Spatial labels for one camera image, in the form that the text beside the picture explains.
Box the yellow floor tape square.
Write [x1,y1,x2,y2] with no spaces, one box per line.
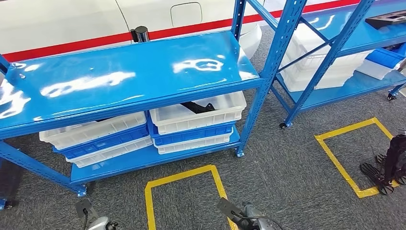
[314,116,401,199]
[144,164,239,230]

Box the black plastic license plate bracket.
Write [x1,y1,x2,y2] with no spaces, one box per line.
[364,10,406,30]

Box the blue plastic crate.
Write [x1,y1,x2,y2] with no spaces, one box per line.
[146,114,237,148]
[52,123,150,161]
[366,42,406,69]

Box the black white humanoid robot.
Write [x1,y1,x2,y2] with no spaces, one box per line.
[360,128,406,196]

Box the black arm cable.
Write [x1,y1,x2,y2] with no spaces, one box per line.
[230,210,284,230]
[81,207,90,230]

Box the black stanchion post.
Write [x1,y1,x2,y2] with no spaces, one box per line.
[129,25,151,44]

